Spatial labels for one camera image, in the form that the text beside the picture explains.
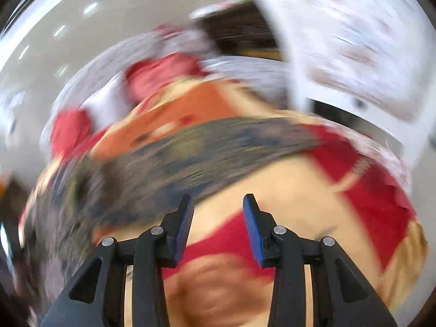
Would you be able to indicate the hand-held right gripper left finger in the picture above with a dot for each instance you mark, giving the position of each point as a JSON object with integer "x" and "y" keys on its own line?
{"x": 185, "y": 226}

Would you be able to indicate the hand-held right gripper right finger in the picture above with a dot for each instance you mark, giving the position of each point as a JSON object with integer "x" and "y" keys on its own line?
{"x": 250, "y": 228}

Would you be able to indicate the fuzzy brown patterned garment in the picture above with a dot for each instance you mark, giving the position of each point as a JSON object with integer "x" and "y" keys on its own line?
{"x": 204, "y": 153}

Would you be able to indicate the red orange printed blanket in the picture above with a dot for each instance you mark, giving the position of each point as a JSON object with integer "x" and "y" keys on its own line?
{"x": 368, "y": 194}

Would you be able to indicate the white pillow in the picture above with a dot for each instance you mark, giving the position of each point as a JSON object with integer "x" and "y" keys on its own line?
{"x": 107, "y": 107}

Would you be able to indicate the red ruffled pillow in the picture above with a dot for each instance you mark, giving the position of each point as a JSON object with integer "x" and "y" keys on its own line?
{"x": 70, "y": 133}
{"x": 160, "y": 75}

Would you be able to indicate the floral upholstered headboard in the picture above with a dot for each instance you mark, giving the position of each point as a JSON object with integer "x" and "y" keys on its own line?
{"x": 238, "y": 71}

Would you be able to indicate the dark wooden cabinet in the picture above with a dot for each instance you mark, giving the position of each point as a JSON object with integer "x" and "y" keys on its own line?
{"x": 242, "y": 30}

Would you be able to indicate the white patterned cloth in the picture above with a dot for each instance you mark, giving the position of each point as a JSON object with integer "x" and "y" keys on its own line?
{"x": 357, "y": 41}

